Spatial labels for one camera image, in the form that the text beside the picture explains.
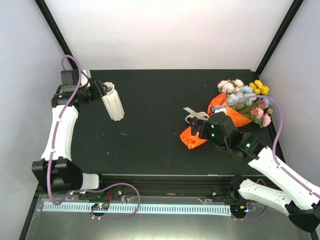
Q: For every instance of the right small circuit board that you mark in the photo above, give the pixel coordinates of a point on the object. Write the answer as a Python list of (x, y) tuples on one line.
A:
[(240, 208)]

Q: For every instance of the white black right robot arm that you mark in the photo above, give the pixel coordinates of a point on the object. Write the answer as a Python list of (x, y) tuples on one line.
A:
[(296, 197)]

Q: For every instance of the light blue slotted cable duct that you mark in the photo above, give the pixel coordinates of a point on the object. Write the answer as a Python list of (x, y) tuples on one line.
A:
[(129, 208)]

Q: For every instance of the left small circuit board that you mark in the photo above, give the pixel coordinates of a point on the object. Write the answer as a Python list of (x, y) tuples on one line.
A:
[(100, 207)]

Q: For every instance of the black right frame post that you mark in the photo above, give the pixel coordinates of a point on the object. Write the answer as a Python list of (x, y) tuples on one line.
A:
[(282, 29)]

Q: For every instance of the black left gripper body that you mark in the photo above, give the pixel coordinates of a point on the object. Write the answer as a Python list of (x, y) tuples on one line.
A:
[(93, 95)]

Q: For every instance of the orange wrapping paper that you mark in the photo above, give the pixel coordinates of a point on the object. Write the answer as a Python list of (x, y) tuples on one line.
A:
[(239, 120)]

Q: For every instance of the small circuit board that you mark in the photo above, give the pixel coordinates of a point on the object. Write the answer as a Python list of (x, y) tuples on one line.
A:
[(100, 207), (240, 208)]

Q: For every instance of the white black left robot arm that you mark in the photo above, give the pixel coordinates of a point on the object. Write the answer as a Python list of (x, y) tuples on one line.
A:
[(55, 169)]

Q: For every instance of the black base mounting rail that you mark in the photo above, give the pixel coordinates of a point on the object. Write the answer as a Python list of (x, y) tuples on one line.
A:
[(214, 187)]

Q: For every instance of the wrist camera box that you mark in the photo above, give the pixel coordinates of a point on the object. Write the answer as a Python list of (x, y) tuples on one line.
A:
[(217, 109), (69, 77)]

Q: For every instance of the cream printed ribbon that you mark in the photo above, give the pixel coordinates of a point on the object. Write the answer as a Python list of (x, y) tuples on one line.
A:
[(192, 114)]

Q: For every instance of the pastel artificial flower bunch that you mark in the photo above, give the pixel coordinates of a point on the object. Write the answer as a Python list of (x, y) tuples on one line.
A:
[(248, 99)]

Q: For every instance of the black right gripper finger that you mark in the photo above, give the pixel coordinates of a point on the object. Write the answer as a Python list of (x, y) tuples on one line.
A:
[(194, 123), (199, 131)]

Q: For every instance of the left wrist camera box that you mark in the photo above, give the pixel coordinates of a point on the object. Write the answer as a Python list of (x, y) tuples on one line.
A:
[(69, 77)]

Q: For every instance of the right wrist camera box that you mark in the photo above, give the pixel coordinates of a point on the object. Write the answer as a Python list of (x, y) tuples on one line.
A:
[(217, 109)]

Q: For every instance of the black left frame post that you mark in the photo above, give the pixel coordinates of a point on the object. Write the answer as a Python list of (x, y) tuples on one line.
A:
[(53, 26)]

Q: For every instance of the black frame post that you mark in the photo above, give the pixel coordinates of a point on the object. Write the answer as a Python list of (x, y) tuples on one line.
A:
[(53, 26), (282, 29)]

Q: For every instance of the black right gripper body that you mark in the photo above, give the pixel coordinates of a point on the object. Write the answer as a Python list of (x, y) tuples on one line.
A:
[(218, 141)]

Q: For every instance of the white ribbed vase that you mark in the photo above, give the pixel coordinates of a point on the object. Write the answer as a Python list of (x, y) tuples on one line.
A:
[(112, 102)]

